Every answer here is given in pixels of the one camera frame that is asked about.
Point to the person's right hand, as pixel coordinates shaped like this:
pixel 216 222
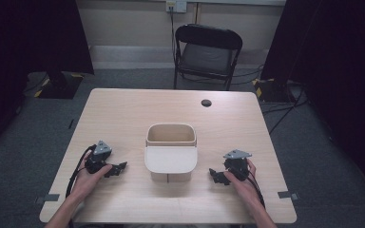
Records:
pixel 244 190

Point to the black stand base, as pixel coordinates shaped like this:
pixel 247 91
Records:
pixel 272 90
pixel 61 85

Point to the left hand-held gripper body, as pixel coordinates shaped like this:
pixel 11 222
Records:
pixel 100 152

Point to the black folding chair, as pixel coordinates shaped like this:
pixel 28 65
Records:
pixel 207 55

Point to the person's left hand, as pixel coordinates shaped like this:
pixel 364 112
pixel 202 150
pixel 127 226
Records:
pixel 88 183

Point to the dark curtain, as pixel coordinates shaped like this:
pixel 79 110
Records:
pixel 339 79

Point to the white wall socket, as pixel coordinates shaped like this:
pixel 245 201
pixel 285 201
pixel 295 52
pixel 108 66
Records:
pixel 176 5

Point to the beige plastic bin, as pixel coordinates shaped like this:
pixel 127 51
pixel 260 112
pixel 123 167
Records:
pixel 171 152

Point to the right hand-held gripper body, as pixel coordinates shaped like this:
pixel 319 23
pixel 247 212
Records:
pixel 236 164

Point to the grey tape strip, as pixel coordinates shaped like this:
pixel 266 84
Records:
pixel 287 195
pixel 48 198

